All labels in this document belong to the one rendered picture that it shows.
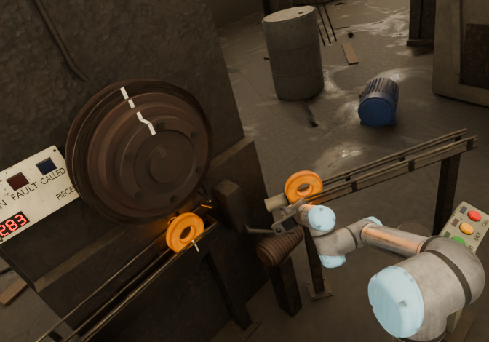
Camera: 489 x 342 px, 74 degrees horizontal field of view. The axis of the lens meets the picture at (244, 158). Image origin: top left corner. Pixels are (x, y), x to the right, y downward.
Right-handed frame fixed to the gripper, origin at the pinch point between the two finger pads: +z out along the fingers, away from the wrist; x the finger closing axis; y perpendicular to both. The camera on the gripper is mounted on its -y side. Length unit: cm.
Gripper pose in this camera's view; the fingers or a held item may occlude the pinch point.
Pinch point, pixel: (282, 215)
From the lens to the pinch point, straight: 133.9
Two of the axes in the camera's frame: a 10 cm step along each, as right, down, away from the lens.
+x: -6.0, -8.0, -0.4
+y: 7.8, -5.9, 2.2
